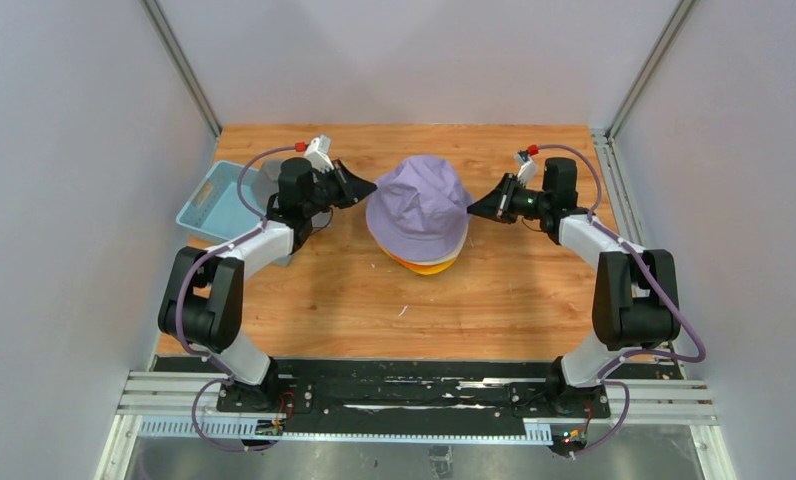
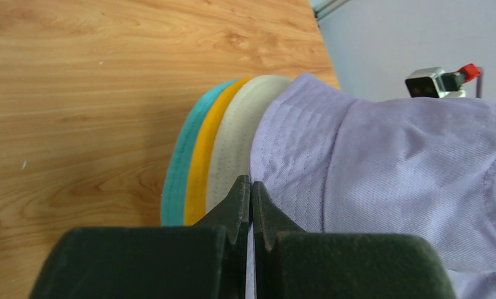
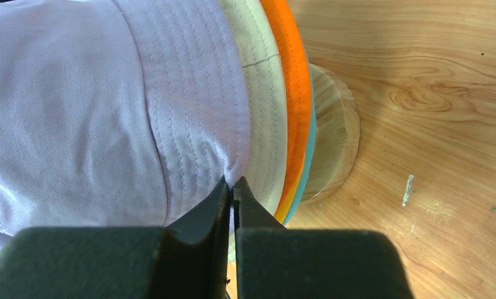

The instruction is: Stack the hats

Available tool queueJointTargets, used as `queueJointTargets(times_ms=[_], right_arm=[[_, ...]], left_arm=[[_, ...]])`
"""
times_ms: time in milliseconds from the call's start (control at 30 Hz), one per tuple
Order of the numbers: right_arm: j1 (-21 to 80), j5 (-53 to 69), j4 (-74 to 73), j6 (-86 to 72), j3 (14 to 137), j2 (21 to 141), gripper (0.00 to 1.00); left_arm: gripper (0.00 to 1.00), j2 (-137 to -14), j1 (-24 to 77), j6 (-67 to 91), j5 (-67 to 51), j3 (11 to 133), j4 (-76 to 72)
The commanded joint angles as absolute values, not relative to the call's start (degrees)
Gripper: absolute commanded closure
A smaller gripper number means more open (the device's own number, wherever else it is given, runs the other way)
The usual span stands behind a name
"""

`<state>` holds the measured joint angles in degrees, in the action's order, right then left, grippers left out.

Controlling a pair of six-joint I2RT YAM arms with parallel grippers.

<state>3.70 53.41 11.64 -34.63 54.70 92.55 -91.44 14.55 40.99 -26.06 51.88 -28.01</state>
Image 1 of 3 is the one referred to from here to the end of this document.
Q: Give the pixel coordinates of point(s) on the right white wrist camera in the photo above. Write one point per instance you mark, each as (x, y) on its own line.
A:
(527, 166)

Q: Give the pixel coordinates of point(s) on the orange bucket hat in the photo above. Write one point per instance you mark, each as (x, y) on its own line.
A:
(413, 266)

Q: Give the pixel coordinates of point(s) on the lavender hat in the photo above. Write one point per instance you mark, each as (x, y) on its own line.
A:
(419, 210)

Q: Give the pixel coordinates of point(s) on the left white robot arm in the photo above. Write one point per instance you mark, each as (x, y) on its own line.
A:
(202, 306)

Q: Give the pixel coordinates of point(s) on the yellow bucket hat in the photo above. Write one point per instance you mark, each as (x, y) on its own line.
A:
(441, 267)

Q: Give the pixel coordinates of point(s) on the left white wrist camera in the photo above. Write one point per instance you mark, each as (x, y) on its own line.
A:
(316, 152)

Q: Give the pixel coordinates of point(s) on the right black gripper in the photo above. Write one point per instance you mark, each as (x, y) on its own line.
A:
(498, 205)

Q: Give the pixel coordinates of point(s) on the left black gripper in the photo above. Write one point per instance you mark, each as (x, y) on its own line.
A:
(350, 189)

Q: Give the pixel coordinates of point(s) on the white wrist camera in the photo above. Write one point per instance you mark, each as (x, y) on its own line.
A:
(527, 166)
(316, 152)

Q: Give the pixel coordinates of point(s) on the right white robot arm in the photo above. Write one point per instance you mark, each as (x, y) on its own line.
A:
(635, 289)

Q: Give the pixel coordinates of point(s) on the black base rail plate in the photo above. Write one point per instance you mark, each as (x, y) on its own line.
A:
(399, 401)

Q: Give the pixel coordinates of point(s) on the light blue plastic basket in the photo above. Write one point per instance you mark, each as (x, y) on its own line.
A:
(222, 207)

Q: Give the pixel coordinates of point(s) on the beige hat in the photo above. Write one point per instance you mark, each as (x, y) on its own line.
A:
(453, 254)

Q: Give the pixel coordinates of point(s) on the grey hat in basket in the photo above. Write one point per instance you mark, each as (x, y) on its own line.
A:
(265, 183)

